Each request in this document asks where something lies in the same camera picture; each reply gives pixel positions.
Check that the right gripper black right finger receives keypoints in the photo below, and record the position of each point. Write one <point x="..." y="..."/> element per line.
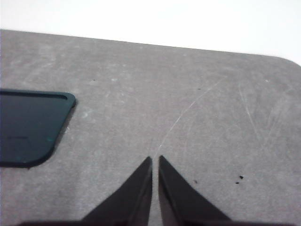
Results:
<point x="185" y="204"/>

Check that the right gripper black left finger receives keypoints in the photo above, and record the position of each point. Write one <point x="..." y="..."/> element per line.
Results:
<point x="127" y="202"/>

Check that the dark rectangular tray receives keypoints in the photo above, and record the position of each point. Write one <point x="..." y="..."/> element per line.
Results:
<point x="30" y="127"/>

